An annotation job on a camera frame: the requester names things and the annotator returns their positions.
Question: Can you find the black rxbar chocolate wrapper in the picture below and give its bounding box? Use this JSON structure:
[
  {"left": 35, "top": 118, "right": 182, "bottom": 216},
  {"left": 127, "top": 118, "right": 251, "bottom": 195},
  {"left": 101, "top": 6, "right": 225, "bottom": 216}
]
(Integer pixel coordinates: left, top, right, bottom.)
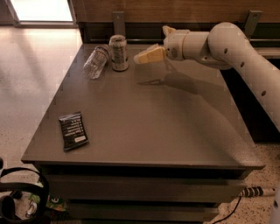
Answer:
[{"left": 59, "top": 112, "right": 88, "bottom": 151}]

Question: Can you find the green snack bag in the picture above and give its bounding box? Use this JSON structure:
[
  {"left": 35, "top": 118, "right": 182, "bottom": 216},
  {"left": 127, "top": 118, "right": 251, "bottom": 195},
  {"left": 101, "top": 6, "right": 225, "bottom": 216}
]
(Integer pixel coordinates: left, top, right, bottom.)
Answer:
[{"left": 29, "top": 193, "right": 66, "bottom": 212}]

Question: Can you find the left metal wall bracket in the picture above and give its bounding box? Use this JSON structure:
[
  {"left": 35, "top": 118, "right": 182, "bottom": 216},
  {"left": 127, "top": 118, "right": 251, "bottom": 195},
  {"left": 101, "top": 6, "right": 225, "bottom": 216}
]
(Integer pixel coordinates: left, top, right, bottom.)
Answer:
[{"left": 112, "top": 11, "right": 126, "bottom": 36}]

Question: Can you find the black floor cable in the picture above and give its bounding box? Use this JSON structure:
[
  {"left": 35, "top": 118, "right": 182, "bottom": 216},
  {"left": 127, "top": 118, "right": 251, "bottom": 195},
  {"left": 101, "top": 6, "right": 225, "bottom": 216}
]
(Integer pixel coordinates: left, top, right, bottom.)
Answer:
[{"left": 210, "top": 195, "right": 243, "bottom": 224}]

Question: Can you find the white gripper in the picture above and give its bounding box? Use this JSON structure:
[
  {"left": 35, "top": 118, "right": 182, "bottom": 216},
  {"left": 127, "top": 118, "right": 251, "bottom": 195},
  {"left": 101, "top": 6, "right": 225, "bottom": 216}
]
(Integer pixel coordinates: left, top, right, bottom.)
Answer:
[{"left": 134, "top": 25, "right": 190, "bottom": 64}]

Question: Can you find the striped handle tool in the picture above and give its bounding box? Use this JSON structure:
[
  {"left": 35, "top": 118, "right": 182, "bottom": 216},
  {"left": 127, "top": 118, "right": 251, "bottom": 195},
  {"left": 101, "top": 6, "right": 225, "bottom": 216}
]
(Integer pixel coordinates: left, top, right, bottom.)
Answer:
[{"left": 239, "top": 186, "right": 277, "bottom": 198}]

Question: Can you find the metal wall bracket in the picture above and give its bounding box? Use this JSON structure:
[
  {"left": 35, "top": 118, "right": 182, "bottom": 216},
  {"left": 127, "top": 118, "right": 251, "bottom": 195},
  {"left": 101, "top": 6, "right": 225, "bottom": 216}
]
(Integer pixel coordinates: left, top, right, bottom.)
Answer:
[
  {"left": 112, "top": 11, "right": 126, "bottom": 36},
  {"left": 244, "top": 10, "right": 263, "bottom": 39}
]

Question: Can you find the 7up soda can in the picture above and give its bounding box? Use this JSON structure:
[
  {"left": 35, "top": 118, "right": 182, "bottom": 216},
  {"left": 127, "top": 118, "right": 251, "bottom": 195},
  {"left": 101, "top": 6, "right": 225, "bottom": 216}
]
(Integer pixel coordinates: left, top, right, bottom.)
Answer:
[{"left": 109, "top": 35, "right": 129, "bottom": 72}]

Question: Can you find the grey drawer cabinet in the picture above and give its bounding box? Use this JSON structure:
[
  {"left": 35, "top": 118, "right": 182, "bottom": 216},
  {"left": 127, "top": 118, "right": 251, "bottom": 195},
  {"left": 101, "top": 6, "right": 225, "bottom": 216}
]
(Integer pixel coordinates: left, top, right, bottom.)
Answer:
[{"left": 23, "top": 45, "right": 263, "bottom": 224}]

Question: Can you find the right metal wall bracket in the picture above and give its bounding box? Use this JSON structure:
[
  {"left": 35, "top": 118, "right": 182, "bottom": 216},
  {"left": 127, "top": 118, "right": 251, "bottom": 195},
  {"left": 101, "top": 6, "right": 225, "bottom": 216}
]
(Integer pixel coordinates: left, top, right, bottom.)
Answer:
[{"left": 244, "top": 10, "right": 263, "bottom": 39}]

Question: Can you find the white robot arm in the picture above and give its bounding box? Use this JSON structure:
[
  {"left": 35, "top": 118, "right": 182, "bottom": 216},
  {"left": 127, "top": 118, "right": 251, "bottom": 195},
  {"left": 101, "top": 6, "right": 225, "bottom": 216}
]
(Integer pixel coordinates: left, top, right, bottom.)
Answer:
[{"left": 134, "top": 22, "right": 280, "bottom": 130}]

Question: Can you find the clear plastic water bottle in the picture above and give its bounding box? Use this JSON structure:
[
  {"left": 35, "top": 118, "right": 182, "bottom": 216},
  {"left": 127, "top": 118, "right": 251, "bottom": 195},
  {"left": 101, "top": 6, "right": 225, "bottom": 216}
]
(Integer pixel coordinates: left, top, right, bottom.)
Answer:
[{"left": 83, "top": 45, "right": 109, "bottom": 80}]

